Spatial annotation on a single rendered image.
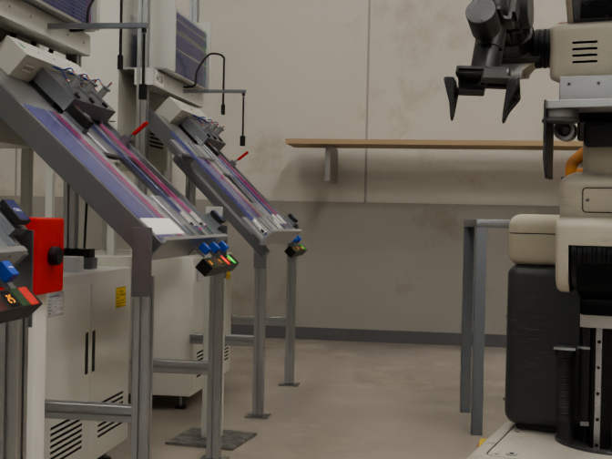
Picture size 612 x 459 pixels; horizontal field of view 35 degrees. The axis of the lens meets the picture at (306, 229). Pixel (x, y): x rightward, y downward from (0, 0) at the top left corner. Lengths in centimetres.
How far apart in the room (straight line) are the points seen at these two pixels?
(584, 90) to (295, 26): 442
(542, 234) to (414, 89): 393
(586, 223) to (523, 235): 35
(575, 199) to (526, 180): 409
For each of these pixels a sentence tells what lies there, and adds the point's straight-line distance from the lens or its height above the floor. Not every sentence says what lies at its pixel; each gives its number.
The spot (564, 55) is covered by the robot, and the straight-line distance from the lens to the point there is 214.
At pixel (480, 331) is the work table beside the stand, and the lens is 362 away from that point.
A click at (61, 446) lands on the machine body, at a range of 272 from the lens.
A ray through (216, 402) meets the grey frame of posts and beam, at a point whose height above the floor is 19.
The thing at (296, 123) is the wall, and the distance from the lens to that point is 629.
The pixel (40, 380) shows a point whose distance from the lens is 213.
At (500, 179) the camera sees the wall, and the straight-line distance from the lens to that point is 619.
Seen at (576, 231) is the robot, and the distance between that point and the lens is 207.
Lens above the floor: 79
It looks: 1 degrees down
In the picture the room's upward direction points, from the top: 1 degrees clockwise
